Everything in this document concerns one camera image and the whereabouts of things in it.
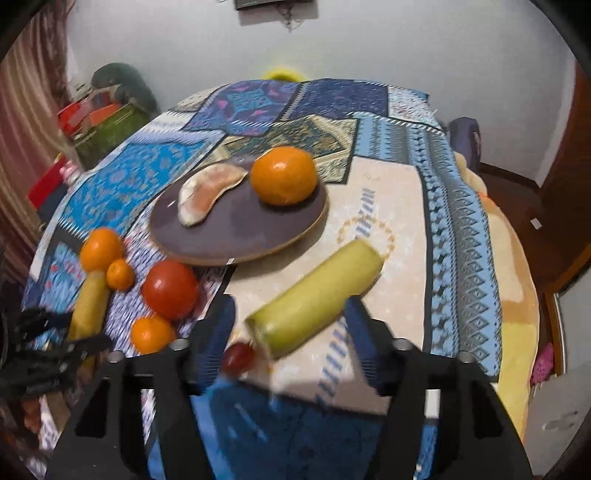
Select white sliding wardrobe door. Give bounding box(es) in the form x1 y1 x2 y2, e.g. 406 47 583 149
545 272 591 374

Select brown striped curtain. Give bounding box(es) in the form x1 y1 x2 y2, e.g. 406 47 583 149
0 28 77 296

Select yellow curved chair back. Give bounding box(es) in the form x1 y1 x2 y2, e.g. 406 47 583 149
261 67 308 83

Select dark purple round plate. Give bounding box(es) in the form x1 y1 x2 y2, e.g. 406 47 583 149
148 154 329 267

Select large red box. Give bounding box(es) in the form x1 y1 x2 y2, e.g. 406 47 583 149
28 164 70 208

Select dark framed wall panel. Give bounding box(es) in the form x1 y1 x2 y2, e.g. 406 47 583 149
235 0 312 11

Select orange flat box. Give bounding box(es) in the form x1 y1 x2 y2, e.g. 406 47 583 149
88 102 125 127

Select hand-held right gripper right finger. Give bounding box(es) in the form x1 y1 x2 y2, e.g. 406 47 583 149
342 295 536 480

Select pale pink crescent slice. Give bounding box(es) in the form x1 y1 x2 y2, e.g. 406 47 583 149
177 164 249 228

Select medium orange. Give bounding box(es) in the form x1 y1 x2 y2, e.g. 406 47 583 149
79 227 125 273

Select large orange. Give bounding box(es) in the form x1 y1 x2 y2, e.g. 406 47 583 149
250 146 319 206

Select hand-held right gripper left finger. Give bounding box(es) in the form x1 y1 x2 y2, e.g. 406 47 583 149
44 293 237 480

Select yellow corn cob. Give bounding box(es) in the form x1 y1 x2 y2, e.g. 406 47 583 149
67 270 112 344
245 239 385 361

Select white plastic object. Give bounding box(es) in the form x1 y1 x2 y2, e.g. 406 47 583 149
524 364 585 462

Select green bag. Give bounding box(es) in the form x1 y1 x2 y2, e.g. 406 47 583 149
74 104 151 169

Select blue patchwork blanket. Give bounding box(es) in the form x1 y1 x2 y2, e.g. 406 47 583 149
21 78 504 480

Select small tangerine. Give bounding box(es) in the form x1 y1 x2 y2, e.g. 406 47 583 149
130 316 177 355

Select red tomato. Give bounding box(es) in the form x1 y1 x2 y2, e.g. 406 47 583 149
141 261 200 321

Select pink slippers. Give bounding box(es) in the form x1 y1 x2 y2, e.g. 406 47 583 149
530 342 555 387

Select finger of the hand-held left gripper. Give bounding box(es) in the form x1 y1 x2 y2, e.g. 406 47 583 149
11 307 75 340
46 333 114 365

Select yellow fleece blanket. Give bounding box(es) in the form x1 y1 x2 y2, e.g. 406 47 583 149
455 152 541 439

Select red gift box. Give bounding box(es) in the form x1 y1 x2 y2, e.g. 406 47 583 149
58 95 93 137

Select grey plush toy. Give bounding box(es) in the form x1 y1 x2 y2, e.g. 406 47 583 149
91 62 160 116

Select pink bunny toy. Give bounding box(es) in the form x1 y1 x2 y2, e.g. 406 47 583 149
60 159 84 185

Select tiny tangerine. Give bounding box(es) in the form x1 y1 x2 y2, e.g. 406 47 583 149
106 258 136 291

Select brown wooden door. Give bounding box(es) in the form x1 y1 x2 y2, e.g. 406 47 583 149
538 60 591 296

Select blue-grey chair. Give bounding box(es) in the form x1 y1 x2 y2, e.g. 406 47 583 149
449 116 483 169

